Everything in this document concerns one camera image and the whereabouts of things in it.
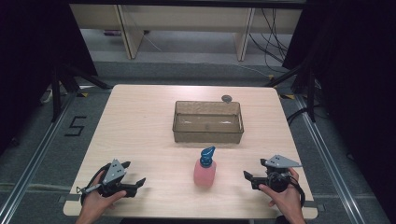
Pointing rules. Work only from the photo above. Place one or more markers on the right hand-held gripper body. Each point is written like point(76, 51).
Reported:
point(276, 179)

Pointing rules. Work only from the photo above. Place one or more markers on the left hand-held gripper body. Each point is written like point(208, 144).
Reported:
point(114, 172)

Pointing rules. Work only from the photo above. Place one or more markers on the pink bottle with blue pump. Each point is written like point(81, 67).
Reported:
point(205, 172)

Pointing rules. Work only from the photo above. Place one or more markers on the clear brown plastic bin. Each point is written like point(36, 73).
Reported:
point(208, 124)

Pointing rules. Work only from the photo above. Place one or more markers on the person's right hand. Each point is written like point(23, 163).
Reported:
point(285, 200)

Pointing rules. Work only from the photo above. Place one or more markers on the person's left hand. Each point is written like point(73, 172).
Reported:
point(95, 203)

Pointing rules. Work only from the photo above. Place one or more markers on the yellow black tape piece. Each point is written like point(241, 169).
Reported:
point(82, 94)
point(288, 96)

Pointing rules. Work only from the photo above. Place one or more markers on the small grey round disc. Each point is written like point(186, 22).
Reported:
point(226, 99)

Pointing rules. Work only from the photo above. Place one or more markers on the black metal stand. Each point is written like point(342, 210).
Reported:
point(57, 93)
point(310, 93)

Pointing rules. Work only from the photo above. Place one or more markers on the dark curtain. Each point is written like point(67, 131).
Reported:
point(31, 62)
point(358, 77)

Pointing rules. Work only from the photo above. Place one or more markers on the metal floor rail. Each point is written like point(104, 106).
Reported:
point(327, 155)
point(34, 158)

